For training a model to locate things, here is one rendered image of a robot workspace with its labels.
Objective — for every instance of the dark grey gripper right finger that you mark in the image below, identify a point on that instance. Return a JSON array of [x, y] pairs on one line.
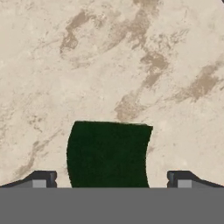
[[180, 176]]

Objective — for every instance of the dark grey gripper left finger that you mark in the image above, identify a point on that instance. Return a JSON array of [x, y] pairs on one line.
[[43, 176]]

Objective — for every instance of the dark green sponge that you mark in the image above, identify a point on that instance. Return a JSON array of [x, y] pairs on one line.
[[108, 154]]

